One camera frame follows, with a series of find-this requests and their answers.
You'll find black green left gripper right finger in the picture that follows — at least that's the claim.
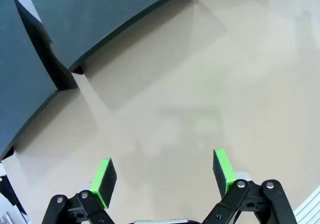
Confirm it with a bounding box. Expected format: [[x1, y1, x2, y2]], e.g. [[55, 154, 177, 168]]
[[201, 148, 299, 224]]

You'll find aluminium profile base plate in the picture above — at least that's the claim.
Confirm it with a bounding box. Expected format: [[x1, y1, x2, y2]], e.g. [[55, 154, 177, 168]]
[[291, 190, 320, 224]]

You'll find black metal shoe stand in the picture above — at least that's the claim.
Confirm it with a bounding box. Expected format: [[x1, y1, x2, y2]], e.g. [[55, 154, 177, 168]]
[[24, 0, 201, 75], [0, 0, 79, 161]]

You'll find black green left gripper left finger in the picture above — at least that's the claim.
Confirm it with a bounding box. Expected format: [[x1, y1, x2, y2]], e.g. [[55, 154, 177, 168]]
[[41, 157, 123, 224]]

